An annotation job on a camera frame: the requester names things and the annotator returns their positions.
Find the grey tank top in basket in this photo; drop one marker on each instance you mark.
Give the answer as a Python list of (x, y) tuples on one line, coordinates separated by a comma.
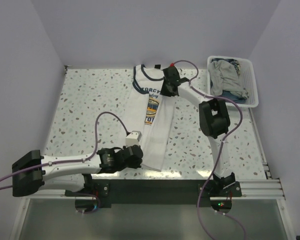
[(224, 78)]

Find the blue garment in basket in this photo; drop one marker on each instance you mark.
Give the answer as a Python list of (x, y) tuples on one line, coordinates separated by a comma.
[(238, 70)]

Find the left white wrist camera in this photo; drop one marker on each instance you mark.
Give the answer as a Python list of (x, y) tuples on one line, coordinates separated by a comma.
[(133, 138)]

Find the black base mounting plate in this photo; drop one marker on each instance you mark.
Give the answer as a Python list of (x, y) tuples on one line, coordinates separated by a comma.
[(156, 191)]

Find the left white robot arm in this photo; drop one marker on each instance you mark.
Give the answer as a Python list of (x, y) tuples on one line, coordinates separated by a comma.
[(34, 172)]

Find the white plastic laundry basket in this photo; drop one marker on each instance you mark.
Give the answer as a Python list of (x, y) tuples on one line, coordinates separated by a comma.
[(247, 76)]

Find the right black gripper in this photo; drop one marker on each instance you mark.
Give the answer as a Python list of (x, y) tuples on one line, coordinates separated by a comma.
[(164, 92)]

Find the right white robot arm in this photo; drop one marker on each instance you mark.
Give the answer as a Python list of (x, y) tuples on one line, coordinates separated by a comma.
[(214, 122)]

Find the aluminium frame rail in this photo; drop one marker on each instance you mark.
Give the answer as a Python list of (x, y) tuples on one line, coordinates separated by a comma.
[(251, 189)]

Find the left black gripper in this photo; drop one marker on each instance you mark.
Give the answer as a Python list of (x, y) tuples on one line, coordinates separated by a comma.
[(136, 164)]

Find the white motorcycle print tank top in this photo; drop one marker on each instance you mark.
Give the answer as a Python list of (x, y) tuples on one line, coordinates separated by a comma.
[(151, 113)]

